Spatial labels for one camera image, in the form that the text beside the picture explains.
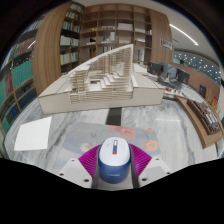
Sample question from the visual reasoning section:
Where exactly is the white wall sign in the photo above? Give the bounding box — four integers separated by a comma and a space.
160, 37, 174, 51

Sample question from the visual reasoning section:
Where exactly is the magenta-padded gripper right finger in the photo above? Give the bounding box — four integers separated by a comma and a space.
128, 143, 172, 189

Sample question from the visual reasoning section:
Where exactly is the dark brown site model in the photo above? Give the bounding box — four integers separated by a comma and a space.
186, 99, 223, 136

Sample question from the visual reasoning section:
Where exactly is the blue and white computer mouse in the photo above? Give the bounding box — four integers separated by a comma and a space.
97, 136, 132, 185

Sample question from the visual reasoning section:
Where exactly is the ceiling light strip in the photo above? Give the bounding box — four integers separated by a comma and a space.
168, 23, 200, 47

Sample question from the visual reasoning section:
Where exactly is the wooden shelf unit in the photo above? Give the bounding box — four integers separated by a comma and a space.
79, 2, 174, 67

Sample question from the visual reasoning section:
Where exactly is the colourful bookshelf wall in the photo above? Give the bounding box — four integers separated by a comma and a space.
0, 18, 39, 133

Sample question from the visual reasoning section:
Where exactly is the dark bookshelf with books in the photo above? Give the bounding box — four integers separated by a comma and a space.
59, 2, 85, 74

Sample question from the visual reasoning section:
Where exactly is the wooden display platform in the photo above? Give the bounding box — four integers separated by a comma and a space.
174, 94, 224, 150

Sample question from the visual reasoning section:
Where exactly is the white paper sheet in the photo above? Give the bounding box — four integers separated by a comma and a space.
13, 115, 53, 153

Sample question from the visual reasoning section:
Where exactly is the white stepped architectural model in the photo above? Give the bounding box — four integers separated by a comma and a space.
37, 43, 167, 116

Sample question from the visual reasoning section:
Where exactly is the grey floral mouse pad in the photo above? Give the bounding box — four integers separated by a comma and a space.
52, 121, 162, 174

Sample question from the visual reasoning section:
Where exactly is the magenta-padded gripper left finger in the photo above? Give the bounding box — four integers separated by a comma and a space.
58, 143, 101, 189

